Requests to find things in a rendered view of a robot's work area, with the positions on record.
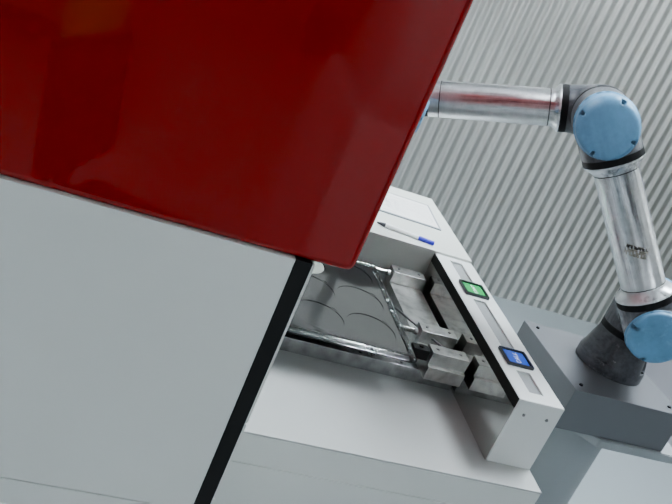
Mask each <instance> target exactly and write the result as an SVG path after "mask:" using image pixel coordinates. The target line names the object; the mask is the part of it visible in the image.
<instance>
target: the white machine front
mask: <svg viewBox="0 0 672 504"><path fill-rule="evenodd" d="M295 259H296V261H295V263H294V265H293V268H292V270H291V273H290V275H289V277H288V280H287V282H286V285H285V287H284V289H283V292H282V294H281V297H280V299H279V301H278V304H277V306H276V308H275V311H274V313H273V316H272V318H271V320H270V323H269V325H268V328H267V330H266V332H265V335H264V337H263V340H262V342H261V344H260V347H259V349H258V352H257V354H256V356H255V359H254V361H253V363H252V366H251V368H250V371H249V373H248V375H247V378H246V380H245V383H244V385H243V387H242V390H241V392H240V395H239V397H238V399H237V402H236V404H235V407H234V409H233V411H232V414H231V416H230V418H229V421H228V423H227V426H226V428H225V430H224V433H223V435H222V438H221V440H220V442H219V445H218V447H217V450H216V452H215V454H214V457H213V459H212V462H211V464H210V466H209V469H208V471H207V474H206V476H205V478H204V481H203V483H202V485H201V488H200V490H199V493H198V495H197V497H196V500H195V502H194V504H213V503H214V500H215V499H214V498H216V496H217V493H218V491H219V489H220V486H221V484H222V482H223V479H224V477H225V475H226V472H227V470H228V468H229V465H230V463H231V461H232V458H233V456H234V454H235V451H236V449H237V447H238V444H239V442H240V440H241V437H242V435H243V433H244V430H245V428H246V426H247V423H248V421H249V419H250V416H251V414H252V412H253V409H254V407H255V405H256V402H257V400H258V398H259V395H260V393H261V391H262V388H263V386H264V384H265V381H266V379H267V377H268V374H269V372H270V370H271V367H272V365H273V363H274V360H275V358H276V356H277V353H278V351H279V349H280V346H281V344H282V342H283V339H284V337H285V334H286V332H287V330H288V327H289V325H290V323H291V320H292V318H293V316H294V313H295V311H296V309H297V306H298V304H299V302H300V299H301V297H302V295H303V292H304V290H305V288H306V285H307V283H308V281H309V278H310V276H311V274H312V271H313V269H314V267H315V263H314V261H312V260H308V259H304V258H301V257H297V256H295Z"/></svg>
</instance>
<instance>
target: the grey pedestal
mask: <svg viewBox="0 0 672 504"><path fill-rule="evenodd" d="M601 449H606V450H611V451H615V452H620V453H624V454H629V455H633V456H638V457H642V458H647V459H651V460H656V461H660V462H665V463H669V464H672V447H671V445H670V444H669V443H668V442H667V443H666V445H665V447H664V448H663V450H662V451H656V450H652V449H648V448H643V447H639V446H634V445H630V444H626V443H621V442H617V441H612V440H608V439H604V438H599V437H595V436H591V435H586V434H582V433H577V432H573V431H569V430H564V429H560V428H555V427H554V429H553V431H552V432H551V434H550V436H549V437H548V439H547V441H546V442H545V444H544V446H543V448H542V449H541V451H540V453H539V454H538V456H537V458H536V459H535V461H534V463H533V465H532V466H531V468H530V469H529V470H530V472H531V474H532V476H533V477H534V479H535V481H536V483H537V485H538V487H539V489H540V491H541V492H542V493H541V494H540V496H539V498H538V499H537V501H536V503H535V504H568V502H569V500H570V499H571V497H572V496H573V494H574V492H575V491H576V489H577V488H578V486H579V484H580V483H581V481H582V479H583V478H584V476H585V475H586V473H587V471H588V470H589V468H590V467H591V465H592V463H593V462H594V460H595V459H596V457H597V455H598V454H599V452H600V451H601Z"/></svg>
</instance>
